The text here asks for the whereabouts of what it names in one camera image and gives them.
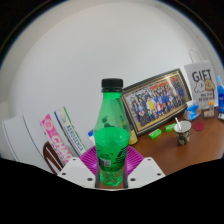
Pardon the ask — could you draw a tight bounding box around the flat round red coaster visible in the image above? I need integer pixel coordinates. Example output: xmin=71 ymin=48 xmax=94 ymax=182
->
xmin=193 ymin=120 xmax=206 ymax=132

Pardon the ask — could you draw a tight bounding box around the long pink printed box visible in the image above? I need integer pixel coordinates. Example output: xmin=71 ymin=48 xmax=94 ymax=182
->
xmin=39 ymin=113 xmax=73 ymax=164

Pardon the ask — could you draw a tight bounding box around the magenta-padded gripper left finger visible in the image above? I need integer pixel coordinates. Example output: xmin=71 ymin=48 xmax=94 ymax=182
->
xmin=57 ymin=145 xmax=101 ymax=189

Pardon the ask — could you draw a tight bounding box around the small patterned packet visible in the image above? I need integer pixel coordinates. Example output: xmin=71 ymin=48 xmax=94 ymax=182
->
xmin=203 ymin=109 xmax=215 ymax=119

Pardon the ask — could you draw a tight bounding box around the white stirrer stick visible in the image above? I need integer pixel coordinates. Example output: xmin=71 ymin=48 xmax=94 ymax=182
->
xmin=174 ymin=116 xmax=183 ymax=132

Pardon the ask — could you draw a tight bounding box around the blue mouthwash bottle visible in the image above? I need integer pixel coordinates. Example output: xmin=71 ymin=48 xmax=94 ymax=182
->
xmin=216 ymin=74 xmax=224 ymax=114

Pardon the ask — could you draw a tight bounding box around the framed cartoon group picture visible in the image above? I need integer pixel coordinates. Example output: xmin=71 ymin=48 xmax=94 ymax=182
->
xmin=121 ymin=68 xmax=193 ymax=138

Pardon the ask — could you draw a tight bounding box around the white bottle with blue cap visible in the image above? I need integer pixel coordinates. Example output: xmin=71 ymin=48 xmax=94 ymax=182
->
xmin=87 ymin=129 xmax=96 ymax=146

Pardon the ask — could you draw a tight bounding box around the green plastic drink bottle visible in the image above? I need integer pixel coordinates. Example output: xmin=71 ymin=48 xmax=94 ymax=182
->
xmin=93 ymin=78 xmax=132 ymax=187

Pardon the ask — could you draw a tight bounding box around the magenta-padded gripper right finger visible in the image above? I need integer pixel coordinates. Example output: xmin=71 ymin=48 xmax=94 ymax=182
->
xmin=123 ymin=145 xmax=166 ymax=189

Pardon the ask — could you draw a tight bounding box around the white cabinet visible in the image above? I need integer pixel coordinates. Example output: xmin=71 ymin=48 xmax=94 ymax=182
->
xmin=1 ymin=114 xmax=54 ymax=173

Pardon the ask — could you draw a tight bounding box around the long white printed box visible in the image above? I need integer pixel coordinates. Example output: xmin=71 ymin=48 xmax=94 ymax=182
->
xmin=53 ymin=106 xmax=87 ymax=158

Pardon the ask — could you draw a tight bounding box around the white printed gift bag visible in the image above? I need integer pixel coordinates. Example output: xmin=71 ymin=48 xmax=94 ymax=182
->
xmin=183 ymin=49 xmax=219 ymax=109

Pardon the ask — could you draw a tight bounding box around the patterned paper cup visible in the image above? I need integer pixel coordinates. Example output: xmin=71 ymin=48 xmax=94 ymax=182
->
xmin=173 ymin=120 xmax=193 ymax=146

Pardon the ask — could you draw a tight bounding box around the blue tissue pack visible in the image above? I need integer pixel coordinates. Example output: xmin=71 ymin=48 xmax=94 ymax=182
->
xmin=183 ymin=100 xmax=202 ymax=122

